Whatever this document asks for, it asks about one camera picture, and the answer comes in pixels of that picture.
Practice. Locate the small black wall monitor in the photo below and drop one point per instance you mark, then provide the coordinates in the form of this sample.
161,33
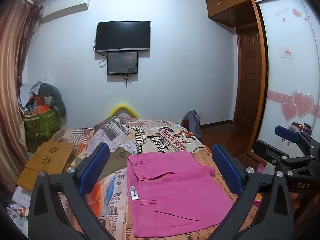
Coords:
122,63

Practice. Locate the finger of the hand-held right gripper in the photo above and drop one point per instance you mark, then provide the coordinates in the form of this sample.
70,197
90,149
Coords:
268,152
286,133

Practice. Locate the black wall television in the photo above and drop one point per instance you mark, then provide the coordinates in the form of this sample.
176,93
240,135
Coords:
123,36

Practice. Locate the printed newspaper pattern blanket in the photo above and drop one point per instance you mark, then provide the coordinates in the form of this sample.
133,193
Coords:
160,137

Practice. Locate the pink heart decal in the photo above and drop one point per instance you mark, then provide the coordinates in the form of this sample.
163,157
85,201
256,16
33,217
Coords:
301,105

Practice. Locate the wooden overhead cabinet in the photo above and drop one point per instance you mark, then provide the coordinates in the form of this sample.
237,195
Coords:
232,0

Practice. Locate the brown striped curtain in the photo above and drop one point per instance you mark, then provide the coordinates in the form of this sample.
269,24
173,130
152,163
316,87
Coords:
12,80

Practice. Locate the yellow foam tube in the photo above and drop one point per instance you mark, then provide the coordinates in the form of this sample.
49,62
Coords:
125,107

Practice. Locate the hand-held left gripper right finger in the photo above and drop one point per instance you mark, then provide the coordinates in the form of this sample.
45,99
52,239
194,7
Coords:
226,167

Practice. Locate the wooden folding lap table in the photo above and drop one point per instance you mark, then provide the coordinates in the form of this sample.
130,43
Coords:
47,160

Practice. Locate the pile of crumpled clothes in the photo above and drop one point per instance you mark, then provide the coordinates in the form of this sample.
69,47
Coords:
27,92

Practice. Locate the pink pants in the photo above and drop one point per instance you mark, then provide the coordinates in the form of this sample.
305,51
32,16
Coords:
170,192

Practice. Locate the olive green garment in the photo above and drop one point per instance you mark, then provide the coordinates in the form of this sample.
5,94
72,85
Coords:
117,160

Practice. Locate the brown wooden door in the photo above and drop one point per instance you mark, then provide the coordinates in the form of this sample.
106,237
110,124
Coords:
247,80

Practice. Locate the blue backpack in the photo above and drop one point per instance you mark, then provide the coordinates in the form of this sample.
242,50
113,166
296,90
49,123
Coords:
191,123

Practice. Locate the pink slipper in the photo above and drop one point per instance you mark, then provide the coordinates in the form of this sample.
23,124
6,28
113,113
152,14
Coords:
261,168

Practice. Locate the orange box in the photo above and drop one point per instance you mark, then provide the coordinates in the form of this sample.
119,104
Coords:
40,103

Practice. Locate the white clutter pile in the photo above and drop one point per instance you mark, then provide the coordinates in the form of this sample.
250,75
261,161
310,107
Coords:
20,200

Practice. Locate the white sliding wardrobe door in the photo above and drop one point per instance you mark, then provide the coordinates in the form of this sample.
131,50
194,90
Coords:
290,75

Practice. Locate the white air conditioner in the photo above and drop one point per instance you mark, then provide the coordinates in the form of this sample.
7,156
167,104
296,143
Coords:
65,7

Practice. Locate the green patterned bag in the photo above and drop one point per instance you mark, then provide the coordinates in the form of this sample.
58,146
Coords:
42,125

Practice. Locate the red and white sticker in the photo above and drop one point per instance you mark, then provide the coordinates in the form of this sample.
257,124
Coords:
287,53

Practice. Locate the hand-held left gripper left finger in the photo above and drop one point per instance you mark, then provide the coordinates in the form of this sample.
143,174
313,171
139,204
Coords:
96,165

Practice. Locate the person's right hand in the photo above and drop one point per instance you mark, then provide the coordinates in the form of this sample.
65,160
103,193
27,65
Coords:
295,202

